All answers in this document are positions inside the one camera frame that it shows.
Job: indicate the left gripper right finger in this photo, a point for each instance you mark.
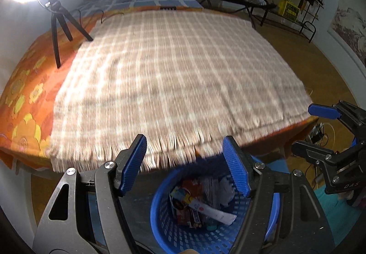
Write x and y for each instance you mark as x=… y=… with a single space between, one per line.
x=301 y=226

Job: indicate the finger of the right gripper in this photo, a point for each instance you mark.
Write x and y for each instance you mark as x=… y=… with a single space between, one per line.
x=324 y=111
x=310 y=152

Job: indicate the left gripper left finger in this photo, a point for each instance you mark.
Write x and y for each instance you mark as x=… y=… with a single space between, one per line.
x=66 y=226

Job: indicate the snickers bar wrapper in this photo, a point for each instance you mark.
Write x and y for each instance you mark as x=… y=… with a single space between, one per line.
x=189 y=218

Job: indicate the long white snack wrapper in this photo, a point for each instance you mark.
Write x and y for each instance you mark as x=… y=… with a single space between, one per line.
x=181 y=195

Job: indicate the red medicine box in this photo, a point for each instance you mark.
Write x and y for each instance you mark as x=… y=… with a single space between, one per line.
x=194 y=188

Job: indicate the blue plastic trash basket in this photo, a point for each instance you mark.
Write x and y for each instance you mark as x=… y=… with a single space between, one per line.
x=220 y=193

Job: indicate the teal floor mat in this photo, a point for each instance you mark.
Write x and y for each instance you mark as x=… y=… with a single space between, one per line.
x=340 y=215

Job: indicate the yellow crate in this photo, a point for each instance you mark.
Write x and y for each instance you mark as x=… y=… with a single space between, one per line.
x=288 y=10

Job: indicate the orange floral bed sheet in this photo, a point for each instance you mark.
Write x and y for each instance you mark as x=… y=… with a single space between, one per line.
x=28 y=97

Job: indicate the beige plaid blanket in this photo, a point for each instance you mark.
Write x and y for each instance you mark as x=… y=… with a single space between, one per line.
x=184 y=79

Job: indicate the blue checkered bed sheet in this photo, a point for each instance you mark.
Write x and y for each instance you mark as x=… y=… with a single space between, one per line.
x=91 y=7

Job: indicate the black mini tripod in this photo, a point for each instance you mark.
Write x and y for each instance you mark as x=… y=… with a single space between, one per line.
x=59 y=15

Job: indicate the wall picture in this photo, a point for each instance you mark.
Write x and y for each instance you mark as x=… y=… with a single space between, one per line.
x=348 y=28

